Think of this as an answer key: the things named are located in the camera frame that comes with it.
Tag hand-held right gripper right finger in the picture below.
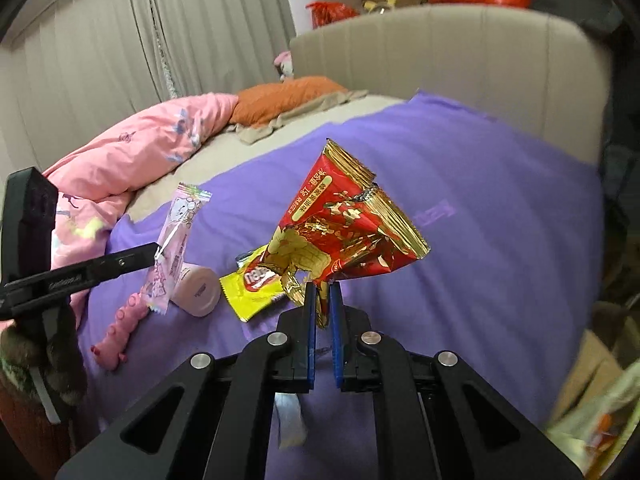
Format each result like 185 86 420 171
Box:
330 282 586 480

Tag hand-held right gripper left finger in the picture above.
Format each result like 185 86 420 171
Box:
54 282 318 480

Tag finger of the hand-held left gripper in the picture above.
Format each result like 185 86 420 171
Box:
47 242 161 293

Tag pink candy wrapper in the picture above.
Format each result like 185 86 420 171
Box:
141 182 212 316

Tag red gold snack bag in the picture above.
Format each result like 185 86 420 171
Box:
260 139 431 328

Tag person's left forearm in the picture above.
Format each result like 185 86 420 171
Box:
0 302 88 466

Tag pink caterpillar toy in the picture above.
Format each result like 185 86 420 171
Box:
90 294 151 372

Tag yellow snack wrapper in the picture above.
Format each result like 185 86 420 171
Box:
220 245 291 322

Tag small pink white bottle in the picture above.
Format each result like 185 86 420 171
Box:
170 264 222 318

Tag pink printed blanket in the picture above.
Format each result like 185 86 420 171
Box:
42 92 240 313

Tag beige bed sheet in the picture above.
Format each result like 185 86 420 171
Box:
122 89 406 223

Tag purple blanket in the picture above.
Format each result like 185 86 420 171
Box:
75 90 608 480

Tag orange pillow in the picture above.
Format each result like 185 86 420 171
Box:
229 76 348 127

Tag grey curtains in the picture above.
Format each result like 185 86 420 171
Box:
0 0 296 181

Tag pink plush toy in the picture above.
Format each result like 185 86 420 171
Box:
273 51 295 82

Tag beige padded headboard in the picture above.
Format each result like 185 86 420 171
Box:
289 4 613 166

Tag small red plastic bag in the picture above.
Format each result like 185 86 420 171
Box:
306 0 361 28

